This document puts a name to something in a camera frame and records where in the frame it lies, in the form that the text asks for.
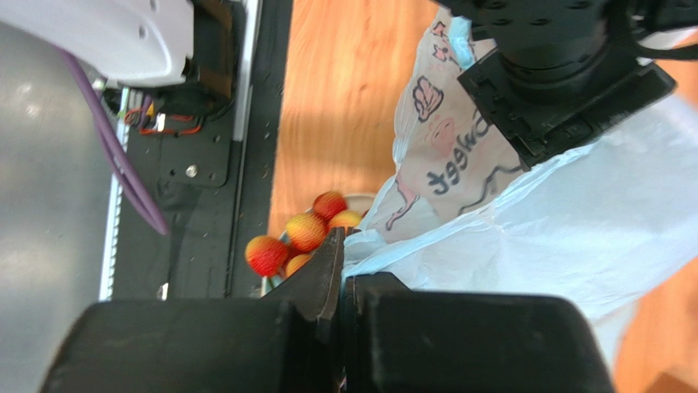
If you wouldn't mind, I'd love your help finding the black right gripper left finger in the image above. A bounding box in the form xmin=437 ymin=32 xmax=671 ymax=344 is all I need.
xmin=41 ymin=228 xmax=346 ymax=392

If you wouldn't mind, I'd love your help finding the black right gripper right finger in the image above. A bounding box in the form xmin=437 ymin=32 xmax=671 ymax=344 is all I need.
xmin=342 ymin=273 xmax=614 ymax=392

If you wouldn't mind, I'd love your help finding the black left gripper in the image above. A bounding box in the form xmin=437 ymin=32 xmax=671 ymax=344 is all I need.
xmin=458 ymin=45 xmax=677 ymax=169

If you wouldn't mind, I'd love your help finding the red fake cherry bunch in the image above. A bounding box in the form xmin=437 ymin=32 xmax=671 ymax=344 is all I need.
xmin=244 ymin=191 xmax=374 ymax=280

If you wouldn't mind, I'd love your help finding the light blue plastic bag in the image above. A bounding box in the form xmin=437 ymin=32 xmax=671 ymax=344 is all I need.
xmin=343 ymin=8 xmax=697 ymax=366

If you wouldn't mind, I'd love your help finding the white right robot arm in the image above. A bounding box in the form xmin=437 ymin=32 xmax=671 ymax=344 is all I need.
xmin=1 ymin=1 xmax=614 ymax=392

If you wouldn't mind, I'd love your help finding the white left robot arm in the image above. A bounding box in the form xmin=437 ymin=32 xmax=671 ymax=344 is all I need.
xmin=445 ymin=0 xmax=697 ymax=168

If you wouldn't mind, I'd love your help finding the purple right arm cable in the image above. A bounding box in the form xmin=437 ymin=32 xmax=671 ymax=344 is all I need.
xmin=54 ymin=46 xmax=171 ymax=237

